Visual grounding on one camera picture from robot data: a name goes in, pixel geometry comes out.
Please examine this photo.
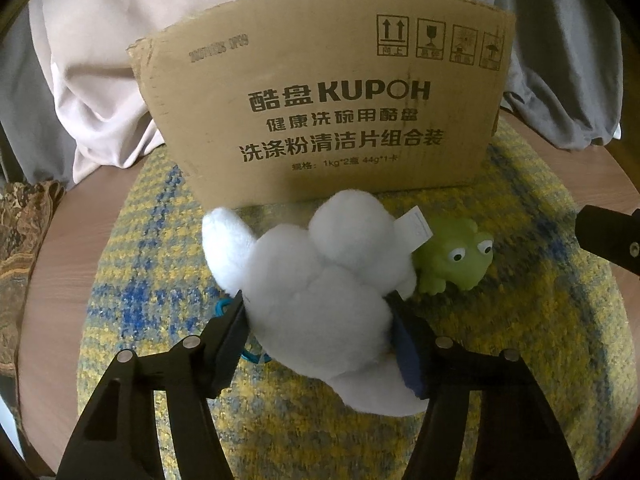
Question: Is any white plush toy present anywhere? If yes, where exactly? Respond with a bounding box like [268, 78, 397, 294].
[201, 190, 433, 417]

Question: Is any green rubber frog toy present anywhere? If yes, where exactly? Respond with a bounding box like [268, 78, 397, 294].
[412, 217, 494, 296]

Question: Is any grey bed duvet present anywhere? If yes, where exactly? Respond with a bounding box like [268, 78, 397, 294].
[1, 0, 623, 186]

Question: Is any brown patterned fabric cushion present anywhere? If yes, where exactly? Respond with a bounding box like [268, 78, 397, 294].
[1, 180, 65, 378]

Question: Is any brown cardboard box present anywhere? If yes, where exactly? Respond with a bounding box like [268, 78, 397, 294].
[128, 0, 516, 209]

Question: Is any pale pink bed sheet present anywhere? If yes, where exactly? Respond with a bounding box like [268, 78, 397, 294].
[28, 0, 234, 183]

